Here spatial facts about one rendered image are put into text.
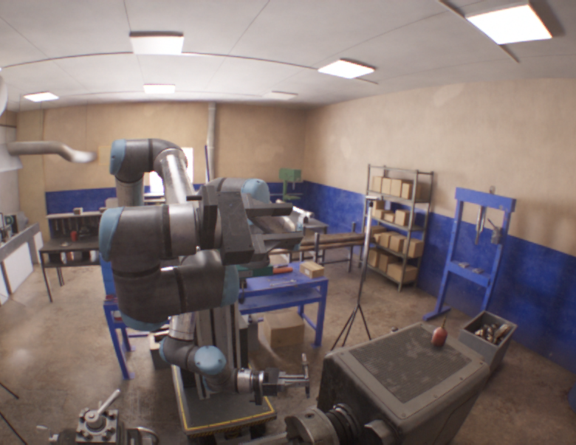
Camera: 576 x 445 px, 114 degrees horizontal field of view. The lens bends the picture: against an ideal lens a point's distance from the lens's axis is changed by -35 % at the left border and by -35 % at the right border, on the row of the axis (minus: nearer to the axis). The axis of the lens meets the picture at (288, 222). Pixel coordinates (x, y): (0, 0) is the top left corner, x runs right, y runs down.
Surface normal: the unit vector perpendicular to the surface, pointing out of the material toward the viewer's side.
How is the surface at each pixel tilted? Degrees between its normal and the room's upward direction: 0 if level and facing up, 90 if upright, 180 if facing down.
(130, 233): 74
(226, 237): 41
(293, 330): 90
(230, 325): 90
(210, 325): 90
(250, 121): 90
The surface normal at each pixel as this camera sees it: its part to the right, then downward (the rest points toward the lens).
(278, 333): 0.33, 0.23
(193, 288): 0.48, -0.21
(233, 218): 0.29, -0.58
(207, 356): 0.03, -0.80
